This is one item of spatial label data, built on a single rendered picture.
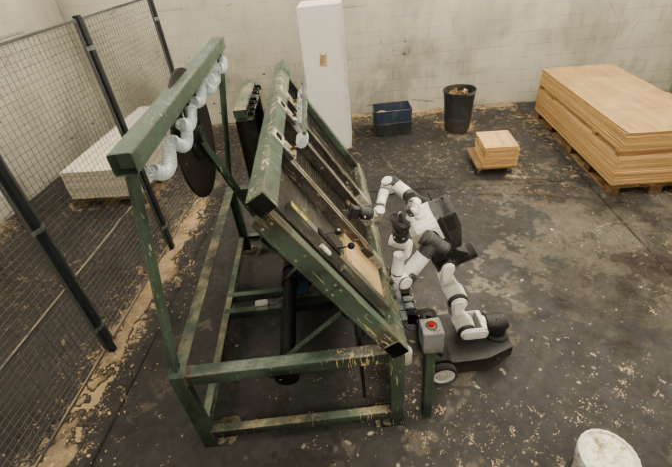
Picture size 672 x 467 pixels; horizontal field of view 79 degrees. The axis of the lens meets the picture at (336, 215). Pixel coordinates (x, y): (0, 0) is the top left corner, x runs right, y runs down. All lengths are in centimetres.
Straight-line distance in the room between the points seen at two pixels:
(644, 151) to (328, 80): 393
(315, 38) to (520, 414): 488
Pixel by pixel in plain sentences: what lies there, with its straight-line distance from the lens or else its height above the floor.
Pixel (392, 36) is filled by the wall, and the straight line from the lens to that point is 745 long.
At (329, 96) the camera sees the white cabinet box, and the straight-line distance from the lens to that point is 622.
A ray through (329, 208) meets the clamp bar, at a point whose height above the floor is 144.
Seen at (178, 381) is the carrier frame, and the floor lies 76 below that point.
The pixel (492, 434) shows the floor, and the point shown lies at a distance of 324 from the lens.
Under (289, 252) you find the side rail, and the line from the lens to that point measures 190.
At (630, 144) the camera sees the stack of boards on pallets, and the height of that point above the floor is 65.
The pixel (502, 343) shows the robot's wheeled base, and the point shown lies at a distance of 345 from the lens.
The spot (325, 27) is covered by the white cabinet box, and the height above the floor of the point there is 178.
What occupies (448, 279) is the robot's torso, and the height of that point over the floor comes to 87.
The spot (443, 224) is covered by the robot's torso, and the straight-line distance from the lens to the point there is 245.
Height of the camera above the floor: 281
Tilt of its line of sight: 35 degrees down
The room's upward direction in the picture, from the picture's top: 6 degrees counter-clockwise
